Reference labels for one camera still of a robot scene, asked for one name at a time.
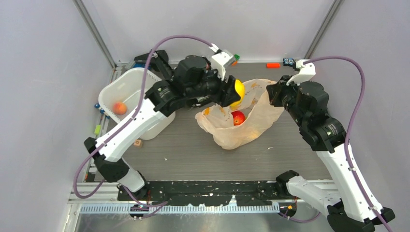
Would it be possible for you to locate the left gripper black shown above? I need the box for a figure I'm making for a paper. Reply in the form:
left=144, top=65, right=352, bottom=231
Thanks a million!
left=185, top=63, right=239, bottom=106

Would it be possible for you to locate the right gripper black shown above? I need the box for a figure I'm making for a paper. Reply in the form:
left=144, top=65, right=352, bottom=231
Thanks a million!
left=266, top=74, right=308, bottom=127

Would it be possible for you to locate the yellow fake lemon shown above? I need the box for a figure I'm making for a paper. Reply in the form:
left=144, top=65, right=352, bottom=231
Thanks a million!
left=230, top=79, right=245, bottom=110

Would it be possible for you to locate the red fake apple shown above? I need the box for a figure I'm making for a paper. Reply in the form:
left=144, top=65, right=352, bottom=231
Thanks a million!
left=231, top=111, right=247, bottom=126

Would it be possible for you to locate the translucent plastic bag banana print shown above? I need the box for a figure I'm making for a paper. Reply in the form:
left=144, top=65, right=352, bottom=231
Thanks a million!
left=195, top=79, right=284, bottom=150

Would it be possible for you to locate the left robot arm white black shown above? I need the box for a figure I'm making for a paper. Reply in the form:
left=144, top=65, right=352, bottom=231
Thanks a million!
left=84, top=51, right=244, bottom=200

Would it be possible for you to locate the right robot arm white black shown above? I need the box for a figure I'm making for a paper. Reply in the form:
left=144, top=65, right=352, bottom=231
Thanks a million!
left=266, top=75, right=395, bottom=232

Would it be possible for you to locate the orange fake peach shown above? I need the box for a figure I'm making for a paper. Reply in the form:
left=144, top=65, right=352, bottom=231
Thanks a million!
left=112, top=102, right=127, bottom=115

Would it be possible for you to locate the orange block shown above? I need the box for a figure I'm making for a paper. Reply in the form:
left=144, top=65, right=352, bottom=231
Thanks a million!
left=266, top=62, right=281, bottom=68

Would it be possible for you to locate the small toy car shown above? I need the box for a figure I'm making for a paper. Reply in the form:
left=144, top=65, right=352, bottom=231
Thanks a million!
left=282, top=58, right=295, bottom=67

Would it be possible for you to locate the black poker chip case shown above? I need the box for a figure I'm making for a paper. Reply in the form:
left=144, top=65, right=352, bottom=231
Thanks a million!
left=133, top=49, right=180, bottom=81

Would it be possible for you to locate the small wooden cube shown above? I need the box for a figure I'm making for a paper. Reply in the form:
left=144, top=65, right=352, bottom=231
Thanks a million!
left=133, top=139, right=143, bottom=148

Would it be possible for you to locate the white plastic basin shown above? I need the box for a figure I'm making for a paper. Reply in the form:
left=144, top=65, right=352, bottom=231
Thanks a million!
left=98, top=67, right=176, bottom=140

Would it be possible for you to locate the green clip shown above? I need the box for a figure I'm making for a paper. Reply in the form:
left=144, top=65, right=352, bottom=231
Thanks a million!
left=94, top=125, right=101, bottom=136

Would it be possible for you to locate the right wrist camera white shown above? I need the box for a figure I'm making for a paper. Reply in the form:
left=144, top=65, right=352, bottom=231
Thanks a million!
left=286, top=59, right=316, bottom=86

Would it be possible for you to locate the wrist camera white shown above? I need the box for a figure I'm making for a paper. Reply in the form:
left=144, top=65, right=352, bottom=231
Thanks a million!
left=286, top=59, right=316, bottom=86
left=210, top=50, right=236, bottom=81

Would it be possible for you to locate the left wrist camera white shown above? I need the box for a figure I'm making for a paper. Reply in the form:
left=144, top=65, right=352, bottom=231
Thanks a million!
left=210, top=50, right=236, bottom=81

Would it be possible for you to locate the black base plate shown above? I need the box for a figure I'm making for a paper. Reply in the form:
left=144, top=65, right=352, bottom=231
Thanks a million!
left=133, top=180, right=298, bottom=206

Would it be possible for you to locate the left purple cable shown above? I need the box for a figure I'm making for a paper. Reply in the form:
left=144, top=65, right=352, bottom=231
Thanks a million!
left=73, top=35, right=221, bottom=220

